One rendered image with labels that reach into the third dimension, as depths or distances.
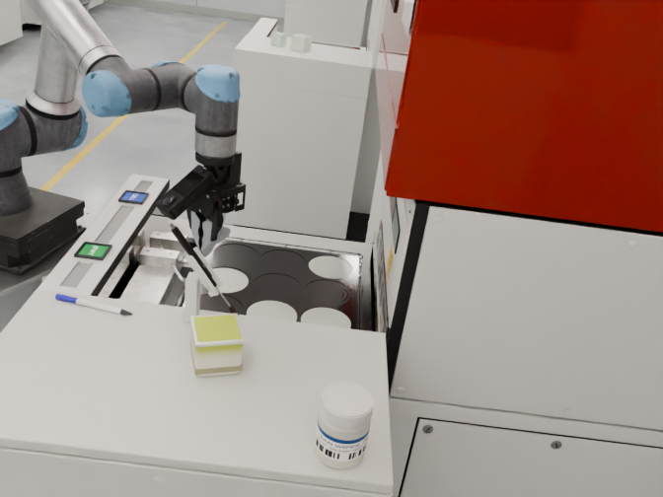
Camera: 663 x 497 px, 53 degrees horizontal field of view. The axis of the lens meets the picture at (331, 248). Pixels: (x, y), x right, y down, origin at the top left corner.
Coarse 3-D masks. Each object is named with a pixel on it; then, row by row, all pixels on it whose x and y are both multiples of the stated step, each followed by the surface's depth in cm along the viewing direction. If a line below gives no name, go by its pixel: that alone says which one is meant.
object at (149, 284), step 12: (180, 252) 149; (180, 264) 146; (132, 276) 138; (144, 276) 139; (156, 276) 139; (168, 276) 140; (132, 288) 134; (144, 288) 135; (156, 288) 136; (168, 288) 138; (132, 300) 131; (144, 300) 131; (156, 300) 132
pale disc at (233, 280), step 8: (216, 272) 140; (224, 272) 140; (232, 272) 141; (240, 272) 141; (200, 280) 136; (224, 280) 138; (232, 280) 138; (240, 280) 138; (248, 280) 139; (224, 288) 135; (232, 288) 135; (240, 288) 136
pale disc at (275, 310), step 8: (256, 304) 132; (264, 304) 132; (272, 304) 132; (280, 304) 133; (248, 312) 129; (256, 312) 129; (264, 312) 130; (272, 312) 130; (280, 312) 130; (288, 312) 131
